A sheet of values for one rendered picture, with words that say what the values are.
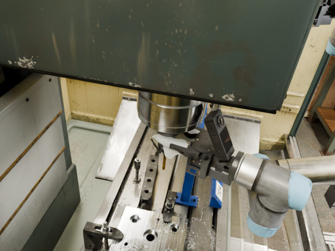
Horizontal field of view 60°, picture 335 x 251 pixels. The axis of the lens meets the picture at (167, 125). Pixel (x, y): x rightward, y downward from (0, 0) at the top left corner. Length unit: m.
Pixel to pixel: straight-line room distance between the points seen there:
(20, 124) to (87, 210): 0.77
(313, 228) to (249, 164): 0.88
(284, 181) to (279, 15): 0.34
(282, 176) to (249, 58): 0.29
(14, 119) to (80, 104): 1.23
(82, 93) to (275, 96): 1.66
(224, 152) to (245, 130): 1.20
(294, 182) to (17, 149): 0.73
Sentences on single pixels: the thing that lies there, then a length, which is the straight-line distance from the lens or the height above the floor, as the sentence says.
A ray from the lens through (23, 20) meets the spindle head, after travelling 0.58.
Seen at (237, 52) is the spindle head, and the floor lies 1.69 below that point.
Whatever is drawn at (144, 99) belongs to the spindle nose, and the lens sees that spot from 0.61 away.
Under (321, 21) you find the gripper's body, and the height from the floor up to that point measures 1.64.
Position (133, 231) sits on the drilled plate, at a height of 0.99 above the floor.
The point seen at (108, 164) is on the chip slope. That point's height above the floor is 0.66.
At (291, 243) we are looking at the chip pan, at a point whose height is 0.67.
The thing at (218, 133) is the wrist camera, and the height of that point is 1.48.
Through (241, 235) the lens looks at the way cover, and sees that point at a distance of 1.37.
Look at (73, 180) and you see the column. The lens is 1.45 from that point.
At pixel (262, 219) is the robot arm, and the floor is 1.31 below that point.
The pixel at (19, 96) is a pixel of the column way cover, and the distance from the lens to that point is 0.90.
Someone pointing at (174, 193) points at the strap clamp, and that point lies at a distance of 1.13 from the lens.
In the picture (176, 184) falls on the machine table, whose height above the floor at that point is 0.90.
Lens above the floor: 1.86
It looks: 36 degrees down
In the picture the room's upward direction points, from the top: 6 degrees clockwise
